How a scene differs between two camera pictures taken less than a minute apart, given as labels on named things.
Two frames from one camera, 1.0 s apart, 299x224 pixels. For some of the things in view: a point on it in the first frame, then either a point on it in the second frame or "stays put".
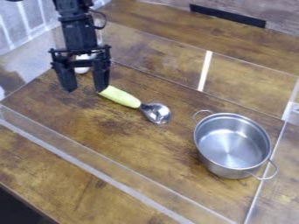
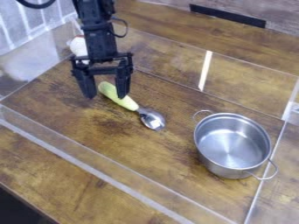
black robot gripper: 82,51 -> 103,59
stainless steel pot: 233,146 stays put
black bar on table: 239,18 stays put
